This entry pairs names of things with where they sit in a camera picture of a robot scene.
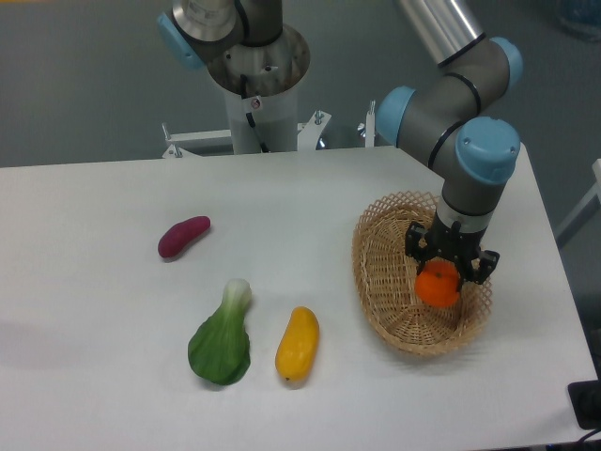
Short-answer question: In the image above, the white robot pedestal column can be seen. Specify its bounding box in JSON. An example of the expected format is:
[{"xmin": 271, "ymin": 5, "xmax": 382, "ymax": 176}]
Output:
[{"xmin": 223, "ymin": 88, "xmax": 298, "ymax": 154}]

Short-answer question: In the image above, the black device at table edge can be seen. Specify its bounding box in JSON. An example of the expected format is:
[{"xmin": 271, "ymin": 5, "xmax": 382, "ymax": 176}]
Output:
[{"xmin": 567, "ymin": 381, "xmax": 600, "ymax": 430}]

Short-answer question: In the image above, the white metal base frame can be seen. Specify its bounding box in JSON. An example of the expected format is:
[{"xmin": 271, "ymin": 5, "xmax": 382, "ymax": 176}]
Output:
[{"xmin": 162, "ymin": 100, "xmax": 378, "ymax": 159}]

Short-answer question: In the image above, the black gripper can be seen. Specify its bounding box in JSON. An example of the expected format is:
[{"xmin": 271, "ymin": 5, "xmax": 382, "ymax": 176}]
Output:
[{"xmin": 405, "ymin": 214, "xmax": 500, "ymax": 292}]

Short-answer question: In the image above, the green bok choy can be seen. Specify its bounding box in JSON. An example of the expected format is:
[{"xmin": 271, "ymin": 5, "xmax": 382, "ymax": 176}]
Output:
[{"xmin": 188, "ymin": 279, "xmax": 252, "ymax": 386}]

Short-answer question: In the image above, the woven wicker basket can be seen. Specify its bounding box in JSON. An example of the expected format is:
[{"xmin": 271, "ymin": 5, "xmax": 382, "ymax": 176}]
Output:
[{"xmin": 352, "ymin": 191, "xmax": 492, "ymax": 357}]

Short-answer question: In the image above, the purple sweet potato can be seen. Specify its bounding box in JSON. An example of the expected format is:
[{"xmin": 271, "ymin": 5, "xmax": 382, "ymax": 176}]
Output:
[{"xmin": 157, "ymin": 216, "xmax": 211, "ymax": 259}]

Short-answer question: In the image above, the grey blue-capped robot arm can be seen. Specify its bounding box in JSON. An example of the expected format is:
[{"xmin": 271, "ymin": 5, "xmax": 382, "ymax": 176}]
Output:
[{"xmin": 157, "ymin": 1, "xmax": 523, "ymax": 284}]

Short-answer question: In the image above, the yellow mango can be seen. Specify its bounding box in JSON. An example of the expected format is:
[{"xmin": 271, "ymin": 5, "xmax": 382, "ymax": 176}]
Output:
[{"xmin": 275, "ymin": 306, "xmax": 320, "ymax": 382}]

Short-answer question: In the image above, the black cable on pedestal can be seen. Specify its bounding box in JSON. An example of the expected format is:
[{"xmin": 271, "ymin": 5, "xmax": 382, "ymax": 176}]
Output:
[{"xmin": 239, "ymin": 73, "xmax": 270, "ymax": 154}]

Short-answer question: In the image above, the orange fruit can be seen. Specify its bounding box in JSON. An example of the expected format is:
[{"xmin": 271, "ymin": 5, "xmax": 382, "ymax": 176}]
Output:
[{"xmin": 414, "ymin": 260, "xmax": 460, "ymax": 308}]

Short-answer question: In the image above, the white frame at right edge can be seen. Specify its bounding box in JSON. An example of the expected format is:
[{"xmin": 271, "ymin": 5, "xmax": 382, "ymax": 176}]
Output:
[{"xmin": 554, "ymin": 159, "xmax": 600, "ymax": 248}]

